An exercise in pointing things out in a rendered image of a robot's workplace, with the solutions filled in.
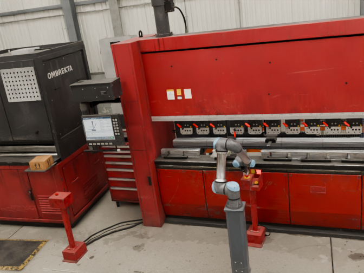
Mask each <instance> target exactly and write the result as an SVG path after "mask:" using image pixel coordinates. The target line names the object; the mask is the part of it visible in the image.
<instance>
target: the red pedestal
mask: <svg viewBox="0 0 364 273"><path fill-rule="evenodd" d="M48 200H49V204H50V207H51V208H57V209H60V210H61V215H62V219H63V223H64V227H65V230H66V234H67V238H68V242H69V245H68V246H67V247H66V248H65V249H64V250H63V251H62V254H63V258H64V259H63V260H62V261H63V262H68V263H77V262H78V261H79V260H80V259H81V258H82V257H83V256H84V254H85V253H86V252H87V251H88V250H87V248H86V243H85V242H79V241H74V237H73V233H72V229H71V226H70V221H69V217H68V213H67V209H66V208H67V207H68V206H69V205H70V204H72V203H73V202H74V201H73V196H72V193H71V192H56V193H54V194H53V195H52V196H51V197H49V198H48Z"/></svg>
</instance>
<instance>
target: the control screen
mask: <svg viewBox="0 0 364 273"><path fill-rule="evenodd" d="M82 119H83V124H84V128H85V132H86V137H87V140H95V139H114V133H113V127H112V122H111V117H99V118H82ZM91 133H94V135H91Z"/></svg>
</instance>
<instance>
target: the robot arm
mask: <svg viewBox="0 0 364 273"><path fill-rule="evenodd" d="M213 148H214V149H215V150H216V153H217V172H216V179H215V180H214V182H213V183H212V190H213V192H214V193H216V194H222V195H226V196H227V197H228V200H227V204H226V205H227V208H228V209H231V210H237V209H240V208H241V207H242V206H243V203H242V201H241V198H240V191H239V185H238V183H237V182H234V181H230V182H227V180H226V179H225V169H226V154H227V152H228V151H233V152H234V153H236V154H237V156H236V158H235V160H234V161H233V163H232V164H233V166H234V167H239V166H240V172H243V175H245V174H246V175H248V174H249V171H250V167H254V166H255V161H254V160H251V159H250V158H249V156H248V155H247V154H246V152H245V151H244V150H243V148H242V146H241V144H240V143H239V142H238V141H236V140H234V139H231V138H222V137H221V138H216V139H215V141H214V143H213Z"/></svg>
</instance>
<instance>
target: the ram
mask: <svg viewBox="0 0 364 273"><path fill-rule="evenodd" d="M141 56H142V62H143V67H144V73H145V80H146V87H147V94H148V100H149V107H150V111H151V116H195V115H247V114H300V113H352V112H364V35H353V36H340V37H327V38H315V39H308V40H295V41H282V42H270V43H257V44H245V45H232V46H224V47H212V48H199V49H187V50H174V51H162V52H154V53H144V54H141ZM170 89H173V91H174V99H172V100H168V97H167V90H170ZM177 89H180V90H181V95H177ZM184 89H191V95H192V98H191V99H185V95H184ZM178 96H181V98H182V99H178ZM347 118H364V115H343V116H283V117H253V118H193V119H152V121H210V120H278V119H347Z"/></svg>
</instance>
